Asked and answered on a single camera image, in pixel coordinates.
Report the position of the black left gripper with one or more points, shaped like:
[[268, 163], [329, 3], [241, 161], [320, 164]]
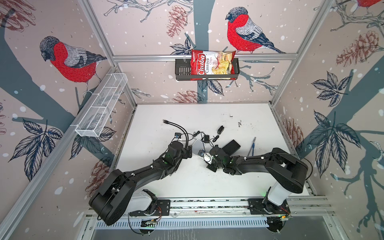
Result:
[[186, 155]]

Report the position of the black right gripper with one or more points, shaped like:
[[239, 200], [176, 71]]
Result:
[[209, 167]]

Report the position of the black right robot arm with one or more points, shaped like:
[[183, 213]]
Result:
[[289, 172]]

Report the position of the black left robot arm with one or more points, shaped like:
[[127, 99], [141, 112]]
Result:
[[113, 196]]

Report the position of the red cassava chips bag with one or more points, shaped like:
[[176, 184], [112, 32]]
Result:
[[205, 63]]

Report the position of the aluminium mounting rail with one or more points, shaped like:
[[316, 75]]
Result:
[[296, 206]]

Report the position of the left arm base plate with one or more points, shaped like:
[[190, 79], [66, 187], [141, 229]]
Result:
[[155, 209]]

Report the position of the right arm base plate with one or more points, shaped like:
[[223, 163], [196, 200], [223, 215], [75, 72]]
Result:
[[259, 206]]

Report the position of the black wall basket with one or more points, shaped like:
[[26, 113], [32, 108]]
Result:
[[183, 72]]

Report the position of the white wire mesh shelf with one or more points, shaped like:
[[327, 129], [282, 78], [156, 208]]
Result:
[[98, 113]]

